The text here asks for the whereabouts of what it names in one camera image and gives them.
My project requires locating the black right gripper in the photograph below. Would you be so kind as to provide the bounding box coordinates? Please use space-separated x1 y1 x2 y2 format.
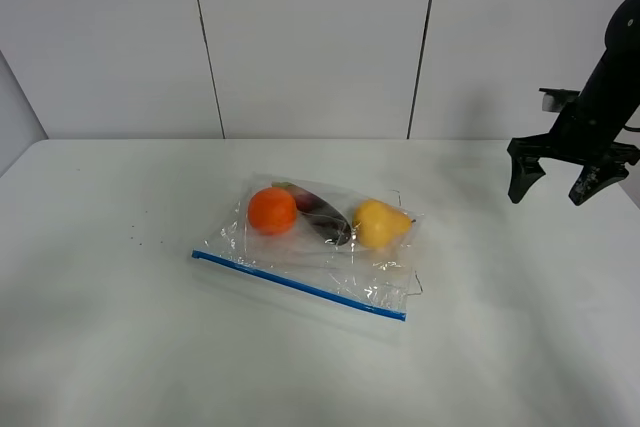
507 100 639 206

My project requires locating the clear blue-zip plastic bag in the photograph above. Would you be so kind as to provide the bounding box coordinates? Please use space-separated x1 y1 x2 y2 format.
191 174 424 321

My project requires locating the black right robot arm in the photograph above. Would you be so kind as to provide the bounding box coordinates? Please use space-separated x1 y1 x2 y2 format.
507 0 639 206

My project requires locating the yellow pear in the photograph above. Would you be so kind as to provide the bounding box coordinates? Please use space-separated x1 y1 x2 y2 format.
352 199 413 249

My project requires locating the dark purple eggplant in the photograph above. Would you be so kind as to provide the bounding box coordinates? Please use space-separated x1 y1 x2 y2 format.
271 182 352 246

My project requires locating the orange fruit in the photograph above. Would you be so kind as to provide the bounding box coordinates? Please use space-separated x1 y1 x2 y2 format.
247 187 297 236

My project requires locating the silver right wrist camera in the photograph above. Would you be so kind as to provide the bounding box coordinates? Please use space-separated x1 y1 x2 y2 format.
539 88 580 113

